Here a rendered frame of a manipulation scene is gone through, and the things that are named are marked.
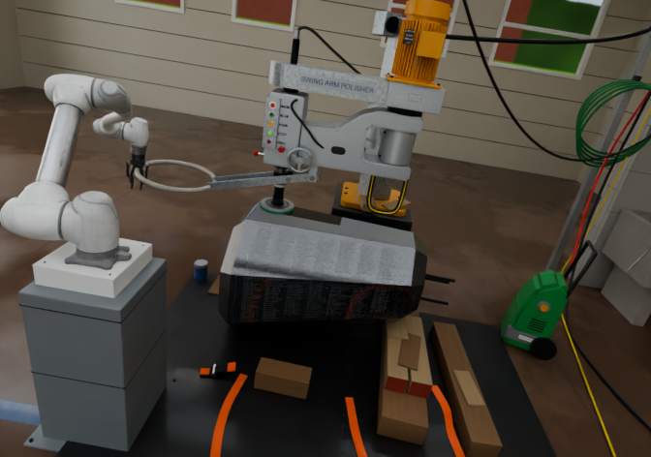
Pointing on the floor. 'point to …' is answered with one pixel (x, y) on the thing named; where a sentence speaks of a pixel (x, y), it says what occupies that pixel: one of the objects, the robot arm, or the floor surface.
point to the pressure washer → (541, 309)
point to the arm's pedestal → (96, 359)
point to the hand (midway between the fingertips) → (137, 183)
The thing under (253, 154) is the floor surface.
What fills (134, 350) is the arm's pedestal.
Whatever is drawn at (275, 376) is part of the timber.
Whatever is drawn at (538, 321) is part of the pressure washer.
